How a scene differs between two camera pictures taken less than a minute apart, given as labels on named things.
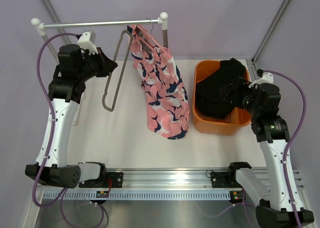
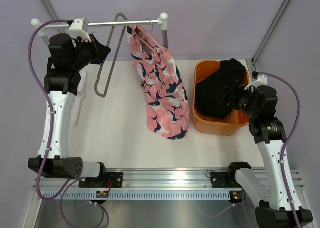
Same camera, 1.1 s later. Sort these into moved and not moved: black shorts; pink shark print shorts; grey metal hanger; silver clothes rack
Moved: grey metal hanger
Not moved: silver clothes rack; pink shark print shorts; black shorts
